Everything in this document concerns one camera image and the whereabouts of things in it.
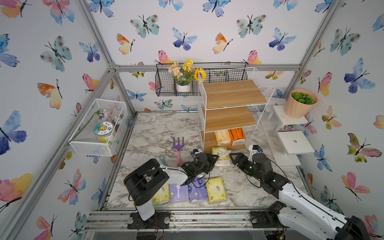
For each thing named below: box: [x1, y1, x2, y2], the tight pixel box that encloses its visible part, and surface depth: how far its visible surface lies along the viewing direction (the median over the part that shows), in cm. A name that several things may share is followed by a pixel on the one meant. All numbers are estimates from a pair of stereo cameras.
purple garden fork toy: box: [173, 137, 185, 167], surface depth 103 cm
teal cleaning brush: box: [159, 155, 168, 166], surface depth 98 cm
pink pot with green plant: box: [284, 89, 318, 119], surface depth 82 cm
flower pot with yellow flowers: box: [167, 58, 207, 93], surface depth 86 cm
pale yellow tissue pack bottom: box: [211, 146, 232, 161], surface depth 90 cm
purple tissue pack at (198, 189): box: [188, 177, 209, 203], surface depth 80 cm
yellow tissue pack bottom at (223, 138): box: [214, 129, 232, 146], surface depth 101 cm
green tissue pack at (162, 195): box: [152, 183, 170, 205], surface depth 79 cm
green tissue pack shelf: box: [205, 177, 227, 203], surface depth 80 cm
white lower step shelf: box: [274, 130, 315, 163], surface depth 87 cm
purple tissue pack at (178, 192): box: [169, 183, 189, 203], surface depth 79 cm
